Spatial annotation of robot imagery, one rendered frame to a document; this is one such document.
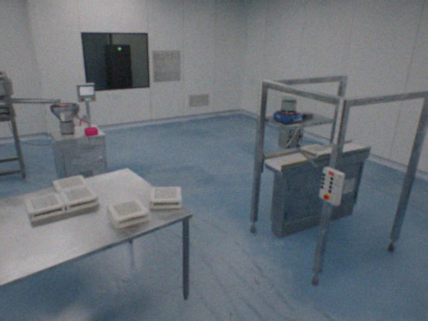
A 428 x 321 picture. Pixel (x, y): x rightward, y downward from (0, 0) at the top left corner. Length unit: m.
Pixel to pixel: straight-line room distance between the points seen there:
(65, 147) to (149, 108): 3.64
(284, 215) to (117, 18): 5.45
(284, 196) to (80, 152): 2.73
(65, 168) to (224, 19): 5.50
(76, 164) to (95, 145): 0.35
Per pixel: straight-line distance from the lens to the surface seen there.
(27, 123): 7.61
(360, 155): 4.27
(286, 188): 3.64
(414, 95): 3.38
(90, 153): 4.92
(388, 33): 6.56
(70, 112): 4.89
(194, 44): 8.43
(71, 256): 2.33
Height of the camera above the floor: 2.15
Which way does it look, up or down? 21 degrees down
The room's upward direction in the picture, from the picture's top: 1 degrees clockwise
